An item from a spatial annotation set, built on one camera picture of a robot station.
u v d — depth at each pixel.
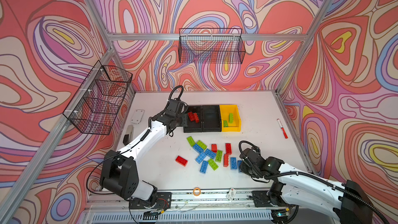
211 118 1.08
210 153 0.88
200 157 0.86
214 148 0.89
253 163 0.62
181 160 0.84
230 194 0.74
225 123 1.01
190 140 0.93
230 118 1.01
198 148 0.91
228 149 0.91
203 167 0.82
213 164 0.84
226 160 0.85
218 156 0.87
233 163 0.84
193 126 0.93
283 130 0.98
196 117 1.01
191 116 1.04
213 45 0.96
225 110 1.04
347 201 0.42
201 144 0.91
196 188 0.77
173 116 0.63
